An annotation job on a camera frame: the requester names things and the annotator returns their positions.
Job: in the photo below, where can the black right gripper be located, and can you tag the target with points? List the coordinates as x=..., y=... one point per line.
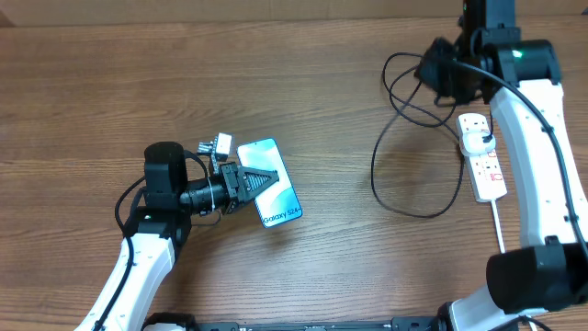
x=424, y=71

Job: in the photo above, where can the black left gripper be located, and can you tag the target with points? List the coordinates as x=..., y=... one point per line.
x=231, y=176

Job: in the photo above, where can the blue smartphone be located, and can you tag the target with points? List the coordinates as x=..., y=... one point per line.
x=279, y=203

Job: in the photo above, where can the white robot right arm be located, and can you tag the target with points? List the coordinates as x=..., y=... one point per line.
x=520, y=80

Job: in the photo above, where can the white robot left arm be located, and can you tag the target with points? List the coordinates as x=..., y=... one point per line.
x=177, y=185

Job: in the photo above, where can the white charger adapter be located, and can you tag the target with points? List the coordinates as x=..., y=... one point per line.
x=474, y=143

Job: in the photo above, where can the white power strip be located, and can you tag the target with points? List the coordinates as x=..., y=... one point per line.
x=485, y=173

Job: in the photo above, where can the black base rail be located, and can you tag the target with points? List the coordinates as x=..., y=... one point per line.
x=321, y=326

